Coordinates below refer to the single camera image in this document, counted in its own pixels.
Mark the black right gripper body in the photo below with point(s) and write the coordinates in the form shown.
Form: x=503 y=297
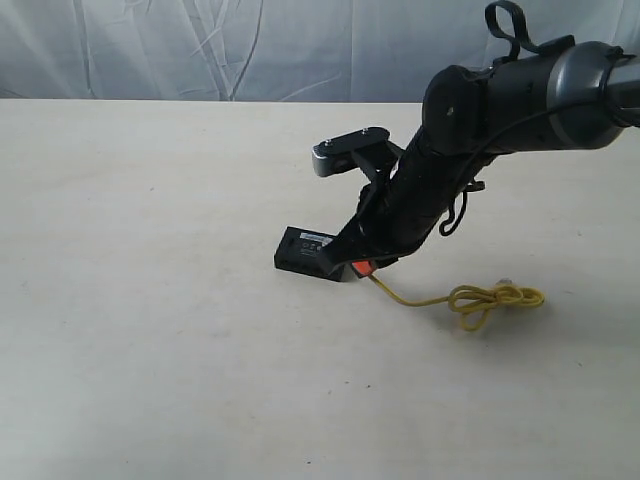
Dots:
x=401 y=209

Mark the small black box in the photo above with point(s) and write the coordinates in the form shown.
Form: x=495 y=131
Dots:
x=298 y=252

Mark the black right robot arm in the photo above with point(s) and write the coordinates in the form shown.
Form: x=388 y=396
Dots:
x=579 y=99

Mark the white backdrop cloth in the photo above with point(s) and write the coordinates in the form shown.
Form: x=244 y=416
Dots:
x=299 y=51

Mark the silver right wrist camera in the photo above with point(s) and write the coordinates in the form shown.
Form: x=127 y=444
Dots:
x=365 y=149

